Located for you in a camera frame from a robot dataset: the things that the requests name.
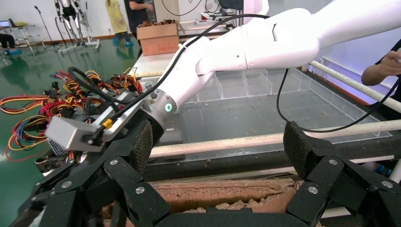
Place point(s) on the white table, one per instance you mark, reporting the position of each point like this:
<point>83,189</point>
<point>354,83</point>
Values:
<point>150,64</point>

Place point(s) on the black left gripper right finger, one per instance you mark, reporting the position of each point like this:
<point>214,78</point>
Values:
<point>329,175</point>

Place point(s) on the person in yellow shirt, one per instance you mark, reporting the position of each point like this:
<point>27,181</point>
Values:
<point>117,15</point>

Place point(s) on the brown cardboard divider box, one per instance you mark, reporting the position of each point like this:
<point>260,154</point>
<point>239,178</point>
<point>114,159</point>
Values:
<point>219,194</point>

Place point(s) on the white rack leg pipe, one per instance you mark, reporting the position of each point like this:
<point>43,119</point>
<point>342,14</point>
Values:
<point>396,170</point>

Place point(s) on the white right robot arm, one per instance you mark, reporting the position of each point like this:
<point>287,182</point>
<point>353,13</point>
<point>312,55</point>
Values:
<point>282,40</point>

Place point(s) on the metal frame desk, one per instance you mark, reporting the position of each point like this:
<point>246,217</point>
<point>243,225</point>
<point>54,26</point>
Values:
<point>25,36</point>

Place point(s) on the silver robot on stand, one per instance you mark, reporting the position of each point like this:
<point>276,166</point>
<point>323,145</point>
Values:
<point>75,22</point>

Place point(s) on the standing person in black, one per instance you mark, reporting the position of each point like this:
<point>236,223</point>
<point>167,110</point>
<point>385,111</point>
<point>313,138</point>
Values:
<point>137,14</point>

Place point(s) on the seated person in black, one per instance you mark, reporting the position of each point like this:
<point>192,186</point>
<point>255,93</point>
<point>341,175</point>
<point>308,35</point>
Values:
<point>6,40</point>

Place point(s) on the clear plastic divider tray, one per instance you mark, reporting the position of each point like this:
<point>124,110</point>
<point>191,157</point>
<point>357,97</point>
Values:
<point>250,116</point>

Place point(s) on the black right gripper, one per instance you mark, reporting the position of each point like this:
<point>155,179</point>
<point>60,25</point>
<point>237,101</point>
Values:
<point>157,127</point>

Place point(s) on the white column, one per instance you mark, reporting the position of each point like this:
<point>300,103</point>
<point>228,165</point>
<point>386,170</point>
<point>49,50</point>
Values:
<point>255,6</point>

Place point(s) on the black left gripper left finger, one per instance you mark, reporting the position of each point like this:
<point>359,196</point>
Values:
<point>125,175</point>

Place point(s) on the operator bare forearm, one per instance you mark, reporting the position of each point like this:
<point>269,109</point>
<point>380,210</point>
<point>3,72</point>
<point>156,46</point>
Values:
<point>372,75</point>

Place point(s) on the operator bare hand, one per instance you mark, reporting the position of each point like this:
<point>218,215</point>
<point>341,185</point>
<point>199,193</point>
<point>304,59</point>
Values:
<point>393,62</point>

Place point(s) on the operator black shirt torso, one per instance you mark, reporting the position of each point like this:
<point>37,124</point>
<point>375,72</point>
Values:
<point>397,94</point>

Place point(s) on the open laptop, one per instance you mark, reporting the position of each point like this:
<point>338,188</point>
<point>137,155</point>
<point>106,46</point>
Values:
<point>4,23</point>

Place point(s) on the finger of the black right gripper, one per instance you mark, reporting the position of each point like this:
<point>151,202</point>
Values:
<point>56,174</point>
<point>34,208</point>

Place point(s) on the rusty pipe end joint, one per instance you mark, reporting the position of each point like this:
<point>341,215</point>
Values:
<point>47,163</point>

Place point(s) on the black tripod stand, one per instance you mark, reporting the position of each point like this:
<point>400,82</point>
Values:
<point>47,29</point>

